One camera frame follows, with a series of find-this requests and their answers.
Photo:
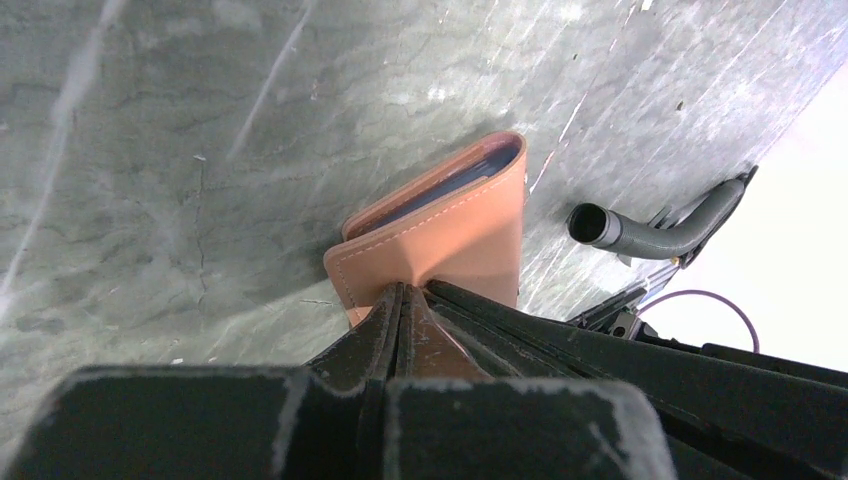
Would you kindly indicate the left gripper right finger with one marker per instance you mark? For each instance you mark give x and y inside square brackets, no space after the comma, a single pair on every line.
[484,392]

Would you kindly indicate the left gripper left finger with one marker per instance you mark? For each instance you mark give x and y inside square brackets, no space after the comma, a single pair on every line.
[321,420]

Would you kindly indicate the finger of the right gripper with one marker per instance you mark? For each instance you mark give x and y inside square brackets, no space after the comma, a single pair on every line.
[726,412]

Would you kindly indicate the brown leather card holder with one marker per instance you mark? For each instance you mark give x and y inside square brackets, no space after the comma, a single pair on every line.
[460,222]

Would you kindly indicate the red handled pruning shears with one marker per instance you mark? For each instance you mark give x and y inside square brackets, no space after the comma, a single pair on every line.
[668,218]

